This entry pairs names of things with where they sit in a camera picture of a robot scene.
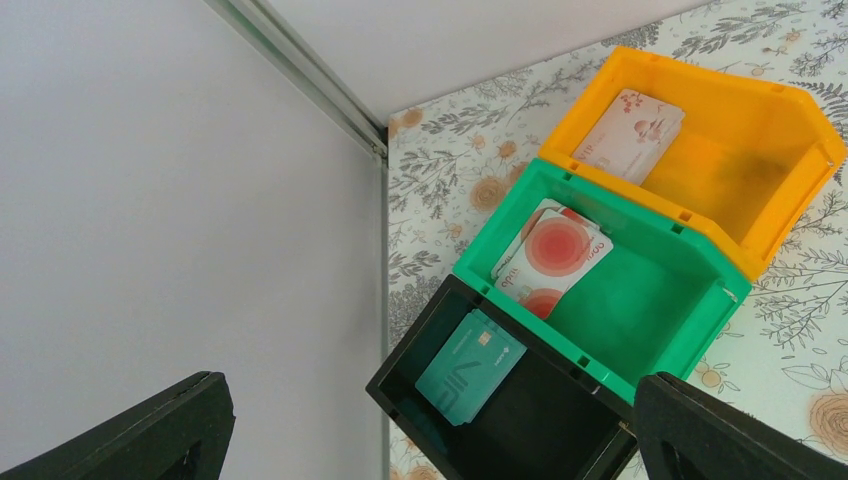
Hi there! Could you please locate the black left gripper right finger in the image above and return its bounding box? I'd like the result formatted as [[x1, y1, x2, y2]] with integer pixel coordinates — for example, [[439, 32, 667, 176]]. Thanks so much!
[[634, 372, 847, 479]]

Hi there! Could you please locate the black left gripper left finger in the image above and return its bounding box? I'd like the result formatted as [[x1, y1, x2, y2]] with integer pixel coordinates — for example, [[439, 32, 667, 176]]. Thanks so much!
[[1, 371, 236, 479]]

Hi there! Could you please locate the red circle white card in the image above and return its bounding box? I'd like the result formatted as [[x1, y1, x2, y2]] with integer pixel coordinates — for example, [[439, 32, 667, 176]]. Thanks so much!
[[494, 211, 614, 320]]

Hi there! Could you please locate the teal card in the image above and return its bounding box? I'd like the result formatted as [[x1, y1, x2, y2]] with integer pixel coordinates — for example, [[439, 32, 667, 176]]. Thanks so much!
[[415, 309, 527, 426]]

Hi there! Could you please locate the red circle card in green bin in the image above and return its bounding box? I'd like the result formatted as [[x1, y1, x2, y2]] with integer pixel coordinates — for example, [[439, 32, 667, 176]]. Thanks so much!
[[490, 198, 600, 280]]

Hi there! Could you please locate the pale floral card in orange bin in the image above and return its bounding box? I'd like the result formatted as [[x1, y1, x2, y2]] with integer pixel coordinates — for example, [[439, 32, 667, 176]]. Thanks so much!
[[571, 89, 685, 185]]

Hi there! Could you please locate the green plastic bin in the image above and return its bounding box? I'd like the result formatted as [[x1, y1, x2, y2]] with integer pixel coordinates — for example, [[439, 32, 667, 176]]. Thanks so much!
[[453, 159, 751, 402]]

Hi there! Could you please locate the black plastic bin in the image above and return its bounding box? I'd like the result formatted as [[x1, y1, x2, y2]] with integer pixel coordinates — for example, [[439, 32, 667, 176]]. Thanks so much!
[[367, 275, 637, 479]]

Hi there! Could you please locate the orange plastic bin left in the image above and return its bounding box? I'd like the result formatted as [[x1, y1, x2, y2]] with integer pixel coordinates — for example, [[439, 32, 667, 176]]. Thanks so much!
[[539, 46, 846, 280]]

